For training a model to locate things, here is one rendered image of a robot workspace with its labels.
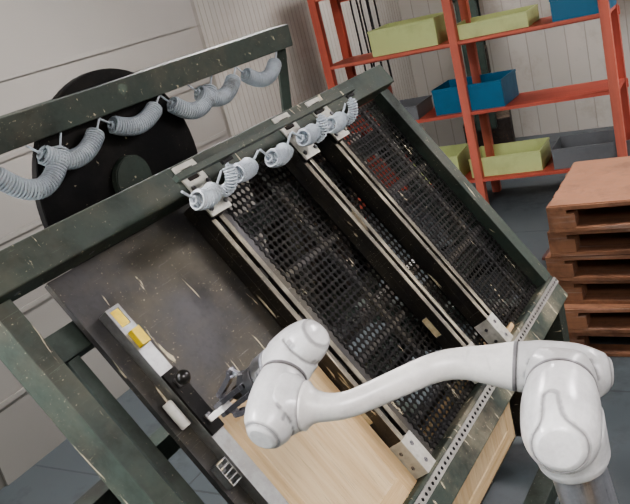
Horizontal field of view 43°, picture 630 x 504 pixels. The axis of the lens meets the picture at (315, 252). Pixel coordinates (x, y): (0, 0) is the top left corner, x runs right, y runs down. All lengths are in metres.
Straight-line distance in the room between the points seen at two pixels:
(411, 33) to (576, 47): 2.76
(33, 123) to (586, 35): 7.77
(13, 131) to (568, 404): 1.83
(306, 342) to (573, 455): 0.58
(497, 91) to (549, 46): 2.52
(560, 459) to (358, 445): 1.07
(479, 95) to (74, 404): 5.94
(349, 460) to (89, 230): 0.97
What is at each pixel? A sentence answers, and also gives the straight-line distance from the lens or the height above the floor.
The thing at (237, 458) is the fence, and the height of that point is 1.28.
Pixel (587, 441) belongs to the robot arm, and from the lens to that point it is 1.44.
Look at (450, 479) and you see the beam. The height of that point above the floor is 0.84.
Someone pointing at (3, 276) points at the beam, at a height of 1.89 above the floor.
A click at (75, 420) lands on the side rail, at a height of 1.55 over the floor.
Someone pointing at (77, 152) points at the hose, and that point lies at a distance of 2.72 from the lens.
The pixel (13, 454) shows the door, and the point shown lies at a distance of 5.32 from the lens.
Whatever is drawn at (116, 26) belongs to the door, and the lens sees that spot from 6.10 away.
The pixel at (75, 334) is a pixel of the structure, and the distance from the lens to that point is 2.14.
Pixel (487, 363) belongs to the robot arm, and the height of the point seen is 1.57.
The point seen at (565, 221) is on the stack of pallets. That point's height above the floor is 0.83.
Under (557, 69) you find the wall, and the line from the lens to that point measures 9.83.
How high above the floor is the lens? 2.35
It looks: 18 degrees down
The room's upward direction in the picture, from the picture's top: 15 degrees counter-clockwise
